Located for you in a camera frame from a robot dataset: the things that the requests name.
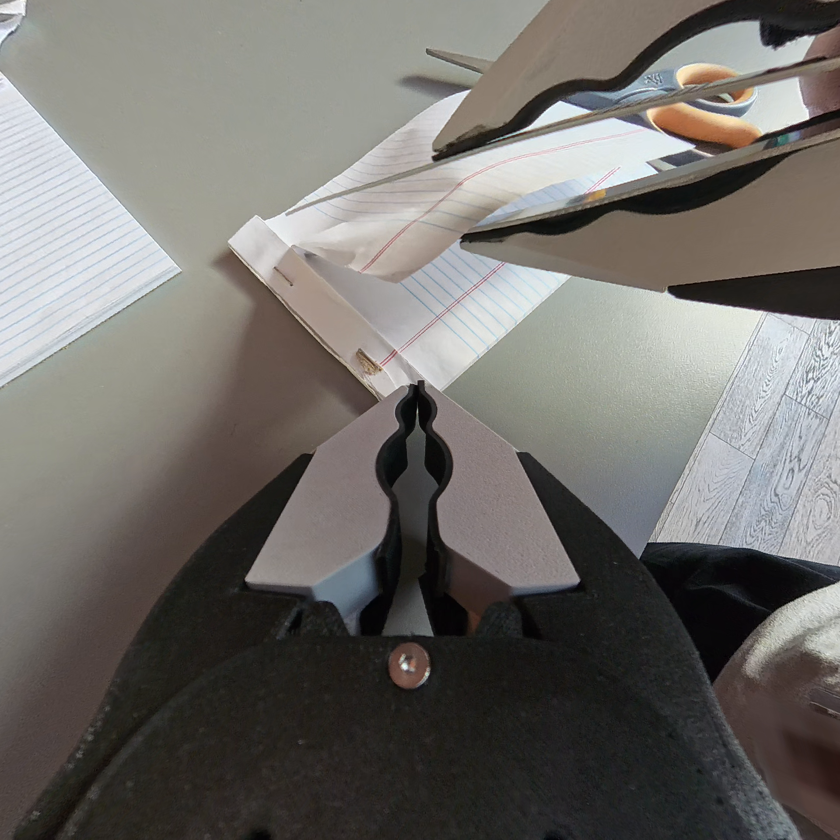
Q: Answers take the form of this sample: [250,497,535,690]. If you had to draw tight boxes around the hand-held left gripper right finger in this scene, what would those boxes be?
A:
[417,381,582,634]

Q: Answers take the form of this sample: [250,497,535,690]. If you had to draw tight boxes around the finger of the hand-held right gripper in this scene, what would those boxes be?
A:
[430,0,840,160]
[459,134,840,324]

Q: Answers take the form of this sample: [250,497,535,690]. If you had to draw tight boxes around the person's black pants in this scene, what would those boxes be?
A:
[640,543,840,683]

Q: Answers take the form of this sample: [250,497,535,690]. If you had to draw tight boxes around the lined paper sheet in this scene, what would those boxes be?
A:
[289,92,664,284]

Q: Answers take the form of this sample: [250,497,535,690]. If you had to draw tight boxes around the grey orange scissors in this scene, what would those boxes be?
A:
[425,47,763,160]

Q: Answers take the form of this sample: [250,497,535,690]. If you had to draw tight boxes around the person's right hand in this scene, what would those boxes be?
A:
[804,69,840,123]

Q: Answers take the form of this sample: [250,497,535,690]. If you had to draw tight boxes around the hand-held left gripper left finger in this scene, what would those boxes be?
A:
[244,384,421,636]

